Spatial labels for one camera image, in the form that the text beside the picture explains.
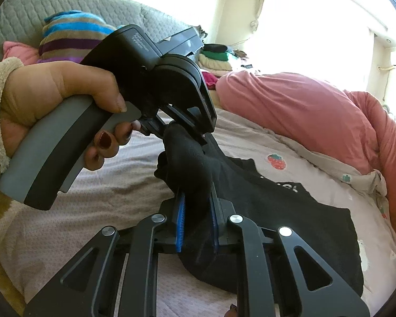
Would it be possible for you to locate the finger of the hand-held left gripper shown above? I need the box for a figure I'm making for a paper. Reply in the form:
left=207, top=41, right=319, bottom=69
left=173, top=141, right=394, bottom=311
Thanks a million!
left=157, top=105, right=208, bottom=146

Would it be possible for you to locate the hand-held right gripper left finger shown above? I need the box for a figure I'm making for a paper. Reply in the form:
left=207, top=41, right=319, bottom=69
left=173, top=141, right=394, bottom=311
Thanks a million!
left=23, top=192, right=186, bottom=317

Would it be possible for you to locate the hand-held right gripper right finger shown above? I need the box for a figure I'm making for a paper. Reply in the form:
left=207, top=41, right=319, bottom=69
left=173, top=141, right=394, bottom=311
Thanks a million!
left=209, top=185, right=371, bottom=317

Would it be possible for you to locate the black sweater with orange cuffs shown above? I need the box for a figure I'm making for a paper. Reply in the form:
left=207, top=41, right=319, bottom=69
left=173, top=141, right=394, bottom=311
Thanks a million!
left=153, top=122, right=365, bottom=299

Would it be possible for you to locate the pile of folded clothes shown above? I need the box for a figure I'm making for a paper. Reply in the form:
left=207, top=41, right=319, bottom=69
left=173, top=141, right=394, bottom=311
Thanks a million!
left=198, top=43, right=254, bottom=73

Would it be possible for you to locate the person's left hand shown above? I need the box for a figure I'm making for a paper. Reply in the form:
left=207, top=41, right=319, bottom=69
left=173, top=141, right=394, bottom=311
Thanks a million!
left=0, top=61, right=142, bottom=171

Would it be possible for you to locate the striped plush pillow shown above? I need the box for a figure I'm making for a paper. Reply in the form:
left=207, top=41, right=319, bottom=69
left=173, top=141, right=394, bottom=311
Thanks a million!
left=36, top=11, right=119, bottom=64

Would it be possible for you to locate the strawberry print bed sheet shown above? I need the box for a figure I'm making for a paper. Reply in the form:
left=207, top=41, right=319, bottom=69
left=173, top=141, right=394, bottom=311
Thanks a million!
left=0, top=106, right=396, bottom=317

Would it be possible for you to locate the pink duvet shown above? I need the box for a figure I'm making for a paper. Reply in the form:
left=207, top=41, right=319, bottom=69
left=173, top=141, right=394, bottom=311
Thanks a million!
left=215, top=71, right=396, bottom=235

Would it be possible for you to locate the pink quilted pillow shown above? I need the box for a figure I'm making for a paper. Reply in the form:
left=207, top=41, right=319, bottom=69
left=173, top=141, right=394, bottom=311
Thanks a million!
left=3, top=41, right=42, bottom=67

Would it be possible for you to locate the grey quilted headboard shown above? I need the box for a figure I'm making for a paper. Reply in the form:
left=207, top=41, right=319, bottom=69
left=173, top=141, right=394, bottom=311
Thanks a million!
left=0, top=0, right=199, bottom=63

